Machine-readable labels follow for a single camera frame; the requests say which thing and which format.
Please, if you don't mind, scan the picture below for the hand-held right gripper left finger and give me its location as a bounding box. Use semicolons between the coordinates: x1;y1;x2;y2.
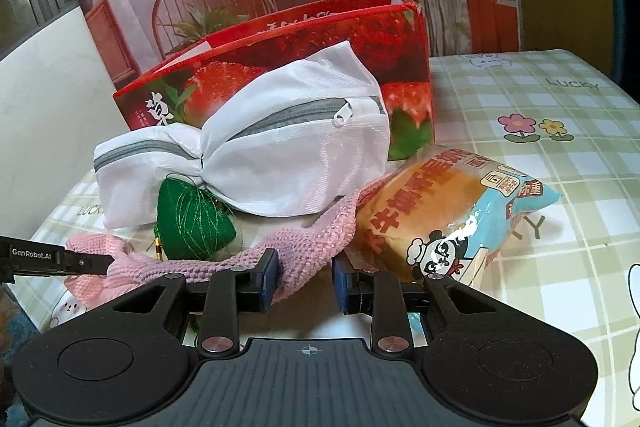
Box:
107;248;280;355

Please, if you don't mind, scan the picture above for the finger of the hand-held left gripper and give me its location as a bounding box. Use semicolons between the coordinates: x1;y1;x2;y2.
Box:
0;234;117;283

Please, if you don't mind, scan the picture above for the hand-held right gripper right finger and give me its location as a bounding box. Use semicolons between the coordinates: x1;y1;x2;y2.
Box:
331;256;503;354

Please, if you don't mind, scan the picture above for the pink knitted cloth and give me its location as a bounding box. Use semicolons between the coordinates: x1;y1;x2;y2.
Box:
65;179;397;309

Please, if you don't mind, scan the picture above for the packaged bread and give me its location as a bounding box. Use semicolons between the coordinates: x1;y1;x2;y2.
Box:
354;144;564;344

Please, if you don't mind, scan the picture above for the white mesh zipper bag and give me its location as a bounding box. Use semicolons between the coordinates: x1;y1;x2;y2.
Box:
93;41;391;230

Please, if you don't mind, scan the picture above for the red strawberry print box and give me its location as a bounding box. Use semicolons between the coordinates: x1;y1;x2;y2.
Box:
112;0;437;162

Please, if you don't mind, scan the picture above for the green thread ball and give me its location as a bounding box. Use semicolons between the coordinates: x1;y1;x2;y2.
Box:
151;174;237;264

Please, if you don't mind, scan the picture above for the green checkered tablecloth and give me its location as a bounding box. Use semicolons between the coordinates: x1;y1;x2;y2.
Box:
10;49;640;426

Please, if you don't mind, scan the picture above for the blue curtain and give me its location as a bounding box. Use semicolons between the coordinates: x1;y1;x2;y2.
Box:
597;0;640;104

